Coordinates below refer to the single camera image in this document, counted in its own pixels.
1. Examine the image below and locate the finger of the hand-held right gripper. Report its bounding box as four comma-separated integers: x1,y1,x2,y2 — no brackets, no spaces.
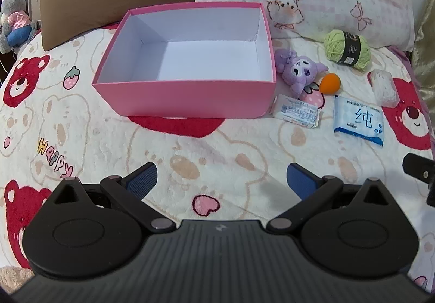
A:
403,153,435,186

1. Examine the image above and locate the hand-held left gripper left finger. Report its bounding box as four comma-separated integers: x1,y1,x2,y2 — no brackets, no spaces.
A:
51,163,175,234

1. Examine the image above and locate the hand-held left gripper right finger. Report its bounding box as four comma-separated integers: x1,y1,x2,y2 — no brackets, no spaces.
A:
267,163,391,235

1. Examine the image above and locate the small white packet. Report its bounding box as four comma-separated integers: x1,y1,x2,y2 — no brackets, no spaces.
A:
272,94,322,128

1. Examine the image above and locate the blue white wipes pack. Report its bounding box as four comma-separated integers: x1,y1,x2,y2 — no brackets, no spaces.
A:
333,95,385,147

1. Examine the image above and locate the pink cardboard box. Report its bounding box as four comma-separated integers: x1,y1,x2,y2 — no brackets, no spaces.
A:
92,1,276,119

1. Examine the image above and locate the purple plush toy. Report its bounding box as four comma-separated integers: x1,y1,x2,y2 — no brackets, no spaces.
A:
275,49,330,100

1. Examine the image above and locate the printed bear blanket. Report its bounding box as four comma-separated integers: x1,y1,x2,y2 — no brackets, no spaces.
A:
0,22,435,293

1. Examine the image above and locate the clear plastic case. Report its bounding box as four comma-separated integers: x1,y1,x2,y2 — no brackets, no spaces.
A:
368,69,399,109

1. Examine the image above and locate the orange makeup sponge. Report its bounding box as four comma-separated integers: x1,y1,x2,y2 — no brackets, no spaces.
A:
319,73,341,95

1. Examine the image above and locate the green yarn ball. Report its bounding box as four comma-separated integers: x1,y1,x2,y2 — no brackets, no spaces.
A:
324,28,372,72

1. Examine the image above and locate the beige fluffy cloth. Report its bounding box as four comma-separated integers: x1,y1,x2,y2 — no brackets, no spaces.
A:
0,265,35,294

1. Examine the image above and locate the grey plush toy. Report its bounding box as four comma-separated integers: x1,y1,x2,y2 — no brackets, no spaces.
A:
0,0,38,54

